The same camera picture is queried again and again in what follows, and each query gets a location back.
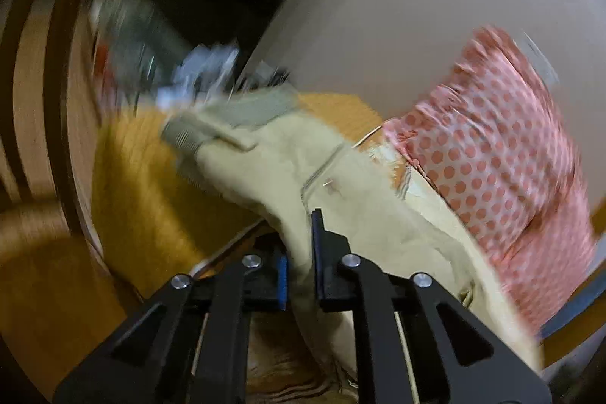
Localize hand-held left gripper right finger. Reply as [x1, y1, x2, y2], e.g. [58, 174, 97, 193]
[310, 209, 554, 404]

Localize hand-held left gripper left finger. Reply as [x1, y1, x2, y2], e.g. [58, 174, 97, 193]
[53, 251, 289, 404]

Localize beige pants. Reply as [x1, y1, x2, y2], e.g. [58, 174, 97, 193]
[161, 89, 545, 392]

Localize mustard yellow bedsheet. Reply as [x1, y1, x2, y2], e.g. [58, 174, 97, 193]
[90, 94, 384, 277]

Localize pink polka dot pillow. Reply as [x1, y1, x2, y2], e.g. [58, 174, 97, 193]
[381, 25, 598, 334]

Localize blurred clutter pile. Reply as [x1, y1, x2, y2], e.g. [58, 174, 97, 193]
[87, 0, 289, 114]

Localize wooden bed frame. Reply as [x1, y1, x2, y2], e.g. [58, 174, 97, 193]
[0, 0, 181, 400]

